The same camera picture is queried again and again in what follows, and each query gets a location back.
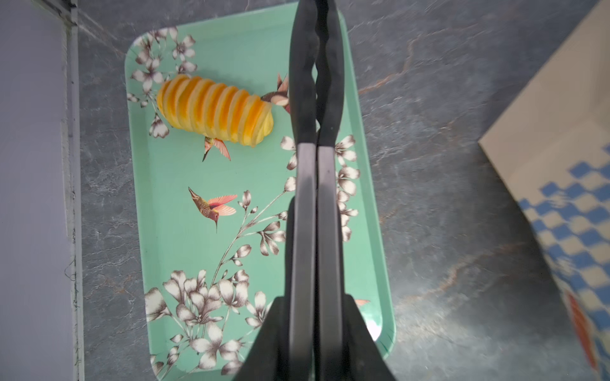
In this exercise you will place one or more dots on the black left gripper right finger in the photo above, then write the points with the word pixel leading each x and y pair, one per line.
pixel 363 359

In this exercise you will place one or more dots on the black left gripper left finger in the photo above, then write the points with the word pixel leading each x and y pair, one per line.
pixel 264 360

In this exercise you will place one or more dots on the green floral tray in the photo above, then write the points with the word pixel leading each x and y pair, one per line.
pixel 213 216

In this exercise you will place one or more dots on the checkered paper bag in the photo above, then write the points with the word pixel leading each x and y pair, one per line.
pixel 550 147

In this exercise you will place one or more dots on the ridged fake bread loaf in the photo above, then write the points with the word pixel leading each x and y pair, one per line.
pixel 215 110

